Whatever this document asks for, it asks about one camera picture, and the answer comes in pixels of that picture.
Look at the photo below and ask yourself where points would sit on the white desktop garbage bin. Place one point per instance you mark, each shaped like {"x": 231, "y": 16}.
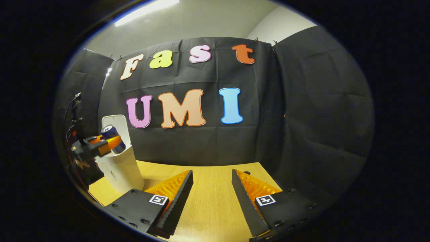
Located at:
{"x": 122, "y": 171}

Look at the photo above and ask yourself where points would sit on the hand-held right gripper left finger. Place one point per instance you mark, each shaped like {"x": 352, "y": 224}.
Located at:
{"x": 179, "y": 198}

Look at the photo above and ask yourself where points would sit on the blue pop can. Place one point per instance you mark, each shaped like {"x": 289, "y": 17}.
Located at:
{"x": 109, "y": 131}

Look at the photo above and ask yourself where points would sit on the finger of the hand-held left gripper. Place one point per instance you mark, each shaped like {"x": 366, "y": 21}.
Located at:
{"x": 112, "y": 143}
{"x": 94, "y": 139}

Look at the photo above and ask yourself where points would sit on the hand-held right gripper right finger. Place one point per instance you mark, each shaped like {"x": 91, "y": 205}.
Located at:
{"x": 245, "y": 205}

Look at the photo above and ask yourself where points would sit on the black backdrop cloth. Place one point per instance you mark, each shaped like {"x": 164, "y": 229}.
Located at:
{"x": 319, "y": 117}

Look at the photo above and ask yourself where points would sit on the wooden desktop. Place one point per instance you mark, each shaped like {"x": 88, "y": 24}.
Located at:
{"x": 211, "y": 201}

